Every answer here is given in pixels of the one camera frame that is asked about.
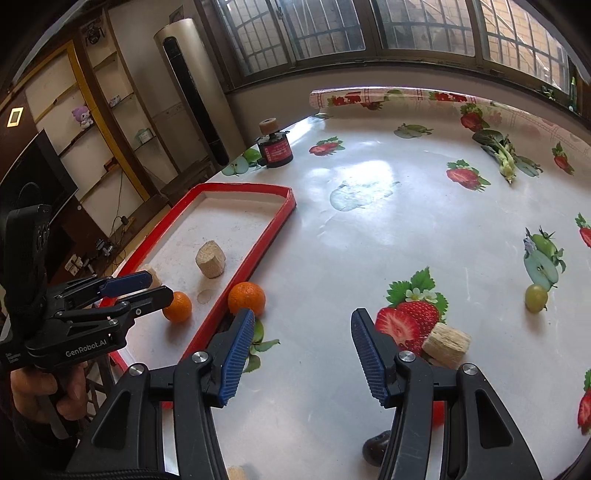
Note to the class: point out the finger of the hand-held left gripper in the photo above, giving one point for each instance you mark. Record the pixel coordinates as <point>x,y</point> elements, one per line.
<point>124,282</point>
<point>147,300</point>

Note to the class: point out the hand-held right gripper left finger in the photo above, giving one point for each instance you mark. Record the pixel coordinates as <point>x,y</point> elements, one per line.
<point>238,355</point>

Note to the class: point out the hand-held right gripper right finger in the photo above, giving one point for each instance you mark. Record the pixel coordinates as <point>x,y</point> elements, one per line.
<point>369,355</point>

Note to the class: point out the pale pressed wood block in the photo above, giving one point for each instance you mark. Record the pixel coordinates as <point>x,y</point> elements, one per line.
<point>155,278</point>

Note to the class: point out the orange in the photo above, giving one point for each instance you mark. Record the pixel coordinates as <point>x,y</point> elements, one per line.
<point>247,299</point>
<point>179,308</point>

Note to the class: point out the round pressed wood block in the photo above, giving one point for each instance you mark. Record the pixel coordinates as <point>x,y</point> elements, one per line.
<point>210,261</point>

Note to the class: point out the rectangular striped wood block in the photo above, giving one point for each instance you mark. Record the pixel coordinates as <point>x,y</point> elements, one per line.
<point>448,344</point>

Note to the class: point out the dark purple plum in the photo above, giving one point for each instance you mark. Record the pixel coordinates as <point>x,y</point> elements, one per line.
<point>376,450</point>

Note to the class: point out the small square wood block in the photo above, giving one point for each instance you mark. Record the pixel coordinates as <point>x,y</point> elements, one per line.
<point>238,473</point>

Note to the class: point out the red rimmed tray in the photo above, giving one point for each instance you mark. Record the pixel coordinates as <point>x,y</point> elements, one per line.
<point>240,217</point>

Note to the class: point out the green round fruit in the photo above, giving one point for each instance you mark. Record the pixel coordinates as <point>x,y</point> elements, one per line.
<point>535,297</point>

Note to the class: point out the person's left forearm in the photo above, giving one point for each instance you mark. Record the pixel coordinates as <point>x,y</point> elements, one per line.
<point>27,454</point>

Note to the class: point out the person's left hand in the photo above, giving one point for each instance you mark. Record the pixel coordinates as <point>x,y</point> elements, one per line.
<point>37,392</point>

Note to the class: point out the fruit print tablecloth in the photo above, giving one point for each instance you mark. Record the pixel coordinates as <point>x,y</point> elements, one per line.
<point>369,254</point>

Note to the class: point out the wooden stool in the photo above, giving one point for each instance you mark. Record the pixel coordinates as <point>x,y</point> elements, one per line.
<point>184,184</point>

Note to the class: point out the black television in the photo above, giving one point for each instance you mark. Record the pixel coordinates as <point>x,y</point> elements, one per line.
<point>32,184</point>

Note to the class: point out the green box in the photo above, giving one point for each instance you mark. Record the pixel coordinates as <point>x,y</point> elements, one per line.
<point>144,136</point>

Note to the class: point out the purple plush toy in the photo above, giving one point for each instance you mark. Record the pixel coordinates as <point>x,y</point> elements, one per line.
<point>82,115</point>

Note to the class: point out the black motor with wooden spool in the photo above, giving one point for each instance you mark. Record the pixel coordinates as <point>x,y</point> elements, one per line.
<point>275,150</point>

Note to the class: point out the tower air conditioner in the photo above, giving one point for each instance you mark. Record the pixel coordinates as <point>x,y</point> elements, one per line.
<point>194,92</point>

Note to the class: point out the bok choy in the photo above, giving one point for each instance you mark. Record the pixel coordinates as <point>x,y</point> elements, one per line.
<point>505,157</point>

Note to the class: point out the barred window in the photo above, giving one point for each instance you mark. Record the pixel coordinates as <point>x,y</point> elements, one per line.
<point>392,27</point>

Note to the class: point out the green bottle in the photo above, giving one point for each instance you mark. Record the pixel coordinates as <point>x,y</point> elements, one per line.
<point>572,92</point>

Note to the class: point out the wooden wall shelf unit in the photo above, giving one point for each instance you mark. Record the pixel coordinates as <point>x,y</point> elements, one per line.
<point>106,152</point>

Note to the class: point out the wall control panel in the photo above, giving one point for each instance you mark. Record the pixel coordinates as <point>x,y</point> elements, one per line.
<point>15,116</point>

